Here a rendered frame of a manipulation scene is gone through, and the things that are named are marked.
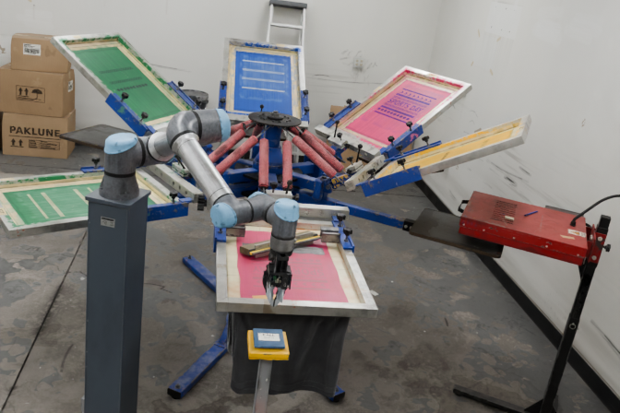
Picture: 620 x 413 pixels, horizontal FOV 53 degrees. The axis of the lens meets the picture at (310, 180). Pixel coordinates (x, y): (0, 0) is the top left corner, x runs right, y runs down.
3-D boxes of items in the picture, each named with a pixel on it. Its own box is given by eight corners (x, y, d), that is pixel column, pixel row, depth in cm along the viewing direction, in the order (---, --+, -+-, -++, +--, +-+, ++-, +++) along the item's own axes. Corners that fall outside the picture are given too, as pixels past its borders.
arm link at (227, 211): (157, 104, 201) (229, 213, 178) (186, 102, 208) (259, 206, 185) (148, 131, 208) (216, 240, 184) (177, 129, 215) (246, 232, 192)
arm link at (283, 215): (288, 194, 192) (305, 205, 186) (283, 227, 195) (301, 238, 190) (268, 198, 187) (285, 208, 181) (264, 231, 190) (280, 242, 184)
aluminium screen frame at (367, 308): (376, 318, 228) (378, 309, 226) (215, 311, 217) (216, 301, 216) (338, 229, 301) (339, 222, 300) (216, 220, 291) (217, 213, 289)
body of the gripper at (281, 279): (266, 290, 190) (270, 254, 186) (264, 277, 198) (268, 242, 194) (291, 291, 191) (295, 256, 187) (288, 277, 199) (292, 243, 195)
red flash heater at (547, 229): (587, 238, 322) (593, 217, 318) (590, 272, 281) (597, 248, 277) (469, 207, 341) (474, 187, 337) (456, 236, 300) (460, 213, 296)
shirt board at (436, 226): (505, 242, 336) (508, 229, 333) (496, 271, 300) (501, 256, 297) (280, 182, 378) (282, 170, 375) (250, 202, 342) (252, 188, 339)
